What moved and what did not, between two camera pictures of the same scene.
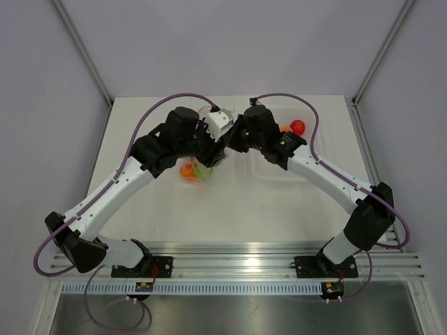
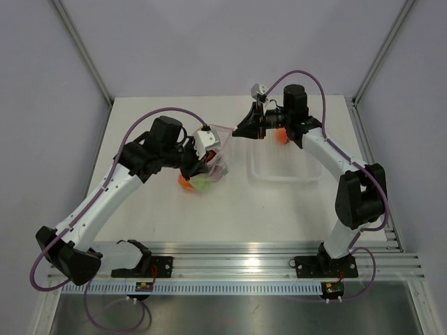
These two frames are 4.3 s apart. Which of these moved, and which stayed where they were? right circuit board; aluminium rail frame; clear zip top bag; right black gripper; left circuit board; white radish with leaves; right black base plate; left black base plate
Moved: white radish with leaves; clear zip top bag; right black gripper
Stayed: right black base plate; left circuit board; left black base plate; right circuit board; aluminium rail frame
